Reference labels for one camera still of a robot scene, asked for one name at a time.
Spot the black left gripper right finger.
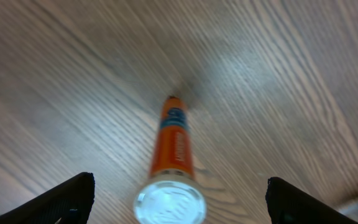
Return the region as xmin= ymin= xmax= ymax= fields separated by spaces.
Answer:
xmin=265 ymin=177 xmax=357 ymax=224

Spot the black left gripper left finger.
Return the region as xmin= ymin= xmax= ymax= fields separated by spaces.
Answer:
xmin=0 ymin=172 xmax=95 ymax=224

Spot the orange tube with white cap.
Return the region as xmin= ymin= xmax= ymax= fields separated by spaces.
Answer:
xmin=134 ymin=96 xmax=207 ymax=224

